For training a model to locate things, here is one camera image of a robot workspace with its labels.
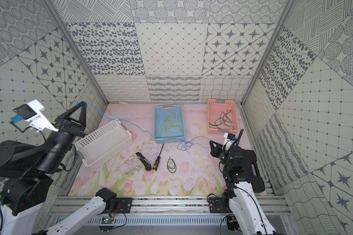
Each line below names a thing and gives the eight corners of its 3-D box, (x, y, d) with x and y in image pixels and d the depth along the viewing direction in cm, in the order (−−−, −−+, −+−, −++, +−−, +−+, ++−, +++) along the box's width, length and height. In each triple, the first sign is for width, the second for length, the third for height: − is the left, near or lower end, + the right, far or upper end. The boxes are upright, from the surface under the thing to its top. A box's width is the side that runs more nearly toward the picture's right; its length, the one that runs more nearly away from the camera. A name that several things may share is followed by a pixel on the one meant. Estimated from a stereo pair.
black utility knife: (147, 172, 87) (146, 170, 85) (136, 154, 94) (135, 153, 93) (153, 168, 89) (152, 166, 87) (141, 151, 96) (140, 149, 94)
